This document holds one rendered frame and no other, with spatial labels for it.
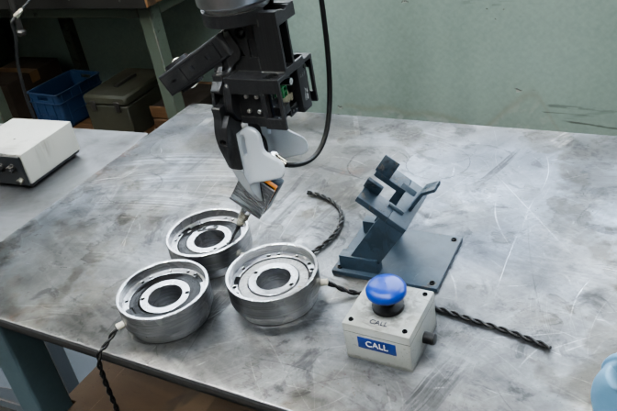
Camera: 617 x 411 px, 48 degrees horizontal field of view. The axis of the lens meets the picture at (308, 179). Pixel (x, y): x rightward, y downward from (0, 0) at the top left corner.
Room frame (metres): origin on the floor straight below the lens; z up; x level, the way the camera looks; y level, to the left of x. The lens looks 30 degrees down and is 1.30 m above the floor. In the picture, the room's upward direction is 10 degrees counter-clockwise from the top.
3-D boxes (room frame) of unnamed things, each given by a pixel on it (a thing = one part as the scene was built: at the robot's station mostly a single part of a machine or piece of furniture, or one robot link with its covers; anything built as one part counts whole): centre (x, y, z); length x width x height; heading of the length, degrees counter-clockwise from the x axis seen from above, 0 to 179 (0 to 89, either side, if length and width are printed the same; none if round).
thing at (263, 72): (0.65, 0.03, 1.07); 0.09 x 0.08 x 0.12; 58
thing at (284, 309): (0.62, 0.06, 0.82); 0.10 x 0.10 x 0.04
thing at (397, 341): (0.52, -0.06, 0.82); 0.08 x 0.07 x 0.05; 57
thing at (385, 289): (0.52, -0.06, 0.85); 0.04 x 0.04 x 0.05
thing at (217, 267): (0.73, 0.14, 0.82); 0.10 x 0.10 x 0.04
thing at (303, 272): (0.62, 0.06, 0.82); 0.08 x 0.08 x 0.02
